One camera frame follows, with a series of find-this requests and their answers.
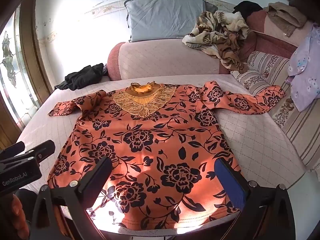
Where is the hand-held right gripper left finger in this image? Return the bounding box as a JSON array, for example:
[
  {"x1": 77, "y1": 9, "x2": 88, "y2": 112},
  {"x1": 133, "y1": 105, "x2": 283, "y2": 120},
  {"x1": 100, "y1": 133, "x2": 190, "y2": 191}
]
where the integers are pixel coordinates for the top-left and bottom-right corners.
[{"x1": 30, "y1": 156, "x2": 113, "y2": 240}]

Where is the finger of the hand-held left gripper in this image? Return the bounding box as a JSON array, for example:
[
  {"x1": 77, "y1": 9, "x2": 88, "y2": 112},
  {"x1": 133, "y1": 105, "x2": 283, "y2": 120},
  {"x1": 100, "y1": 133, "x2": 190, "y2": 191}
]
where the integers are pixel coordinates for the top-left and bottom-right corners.
[
  {"x1": 0, "y1": 141, "x2": 25, "y2": 159},
  {"x1": 15, "y1": 140, "x2": 56, "y2": 167}
]

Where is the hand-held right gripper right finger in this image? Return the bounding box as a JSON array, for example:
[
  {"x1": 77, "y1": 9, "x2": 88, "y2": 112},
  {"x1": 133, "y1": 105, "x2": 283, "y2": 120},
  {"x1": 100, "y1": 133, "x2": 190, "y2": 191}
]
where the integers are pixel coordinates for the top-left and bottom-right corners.
[{"x1": 214, "y1": 158, "x2": 297, "y2": 240}]

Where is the orange floral shirt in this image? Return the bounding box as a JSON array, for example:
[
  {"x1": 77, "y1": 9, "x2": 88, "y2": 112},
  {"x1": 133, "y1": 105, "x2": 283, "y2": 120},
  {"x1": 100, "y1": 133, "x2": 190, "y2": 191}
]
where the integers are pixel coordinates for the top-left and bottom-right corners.
[{"x1": 47, "y1": 81, "x2": 286, "y2": 231}]

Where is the person's left hand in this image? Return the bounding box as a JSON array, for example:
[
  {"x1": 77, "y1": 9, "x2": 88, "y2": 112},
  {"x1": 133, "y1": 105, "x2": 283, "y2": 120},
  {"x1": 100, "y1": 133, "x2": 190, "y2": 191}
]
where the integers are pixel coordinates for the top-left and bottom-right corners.
[{"x1": 9, "y1": 194, "x2": 30, "y2": 240}]

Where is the stained glass window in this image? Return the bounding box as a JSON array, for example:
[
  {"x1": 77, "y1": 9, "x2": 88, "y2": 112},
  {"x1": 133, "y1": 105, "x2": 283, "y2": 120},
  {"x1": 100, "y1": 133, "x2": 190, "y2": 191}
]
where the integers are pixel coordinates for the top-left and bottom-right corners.
[{"x1": 0, "y1": 7, "x2": 38, "y2": 128}]

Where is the black cloth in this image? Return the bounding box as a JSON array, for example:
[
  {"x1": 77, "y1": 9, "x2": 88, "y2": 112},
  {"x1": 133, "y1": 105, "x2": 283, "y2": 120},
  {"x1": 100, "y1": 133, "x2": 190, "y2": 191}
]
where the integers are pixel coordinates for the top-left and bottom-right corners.
[{"x1": 54, "y1": 63, "x2": 104, "y2": 91}]

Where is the striped floral cushion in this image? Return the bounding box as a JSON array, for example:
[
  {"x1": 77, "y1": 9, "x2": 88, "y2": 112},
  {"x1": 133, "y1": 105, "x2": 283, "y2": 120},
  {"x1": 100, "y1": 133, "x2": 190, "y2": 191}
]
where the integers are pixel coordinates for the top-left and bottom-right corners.
[{"x1": 230, "y1": 51, "x2": 320, "y2": 173}]

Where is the lilac floral garment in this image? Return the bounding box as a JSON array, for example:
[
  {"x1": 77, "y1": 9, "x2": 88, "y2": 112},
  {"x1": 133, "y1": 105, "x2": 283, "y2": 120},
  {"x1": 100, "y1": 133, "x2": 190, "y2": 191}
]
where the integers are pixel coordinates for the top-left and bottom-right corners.
[{"x1": 286, "y1": 23, "x2": 320, "y2": 112}]

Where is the pink quilted bolster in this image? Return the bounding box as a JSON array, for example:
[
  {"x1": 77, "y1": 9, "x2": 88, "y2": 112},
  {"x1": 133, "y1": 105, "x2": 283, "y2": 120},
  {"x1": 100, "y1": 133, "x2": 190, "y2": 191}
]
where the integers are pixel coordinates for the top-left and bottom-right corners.
[{"x1": 107, "y1": 39, "x2": 232, "y2": 82}]

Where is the brown floral blanket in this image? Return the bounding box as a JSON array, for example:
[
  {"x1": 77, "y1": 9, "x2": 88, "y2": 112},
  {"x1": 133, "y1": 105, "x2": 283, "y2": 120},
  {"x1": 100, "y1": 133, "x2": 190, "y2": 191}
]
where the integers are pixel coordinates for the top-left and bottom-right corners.
[{"x1": 182, "y1": 10, "x2": 257, "y2": 74}]

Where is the red pink sofa backrest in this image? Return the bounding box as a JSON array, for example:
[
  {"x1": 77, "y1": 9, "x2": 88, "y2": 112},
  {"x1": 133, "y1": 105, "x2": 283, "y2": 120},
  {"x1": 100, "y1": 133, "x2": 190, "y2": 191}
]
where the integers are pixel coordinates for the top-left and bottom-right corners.
[{"x1": 246, "y1": 10, "x2": 313, "y2": 60}]

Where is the grey pillow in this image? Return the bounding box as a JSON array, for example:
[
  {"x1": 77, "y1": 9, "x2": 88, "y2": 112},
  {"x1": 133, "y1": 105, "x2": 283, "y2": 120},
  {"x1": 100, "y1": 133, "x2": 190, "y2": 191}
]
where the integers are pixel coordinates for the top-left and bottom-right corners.
[{"x1": 124, "y1": 0, "x2": 218, "y2": 43}]

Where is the brown fleece garment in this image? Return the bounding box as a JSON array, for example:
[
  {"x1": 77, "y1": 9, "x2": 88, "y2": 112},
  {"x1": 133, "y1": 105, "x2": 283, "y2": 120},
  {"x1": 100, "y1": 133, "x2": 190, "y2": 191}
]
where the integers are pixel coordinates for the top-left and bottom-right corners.
[{"x1": 263, "y1": 2, "x2": 307, "y2": 37}]

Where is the black garment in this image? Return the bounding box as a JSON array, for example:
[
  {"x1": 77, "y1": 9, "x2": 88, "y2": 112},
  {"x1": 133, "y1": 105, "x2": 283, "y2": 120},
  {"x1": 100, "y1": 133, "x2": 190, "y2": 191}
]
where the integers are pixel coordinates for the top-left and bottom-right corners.
[{"x1": 232, "y1": 1, "x2": 263, "y2": 18}]

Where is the wooden door frame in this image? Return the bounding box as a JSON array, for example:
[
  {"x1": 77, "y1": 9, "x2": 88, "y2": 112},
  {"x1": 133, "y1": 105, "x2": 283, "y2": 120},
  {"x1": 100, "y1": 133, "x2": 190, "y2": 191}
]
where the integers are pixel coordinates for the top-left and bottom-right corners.
[{"x1": 14, "y1": 0, "x2": 52, "y2": 102}]

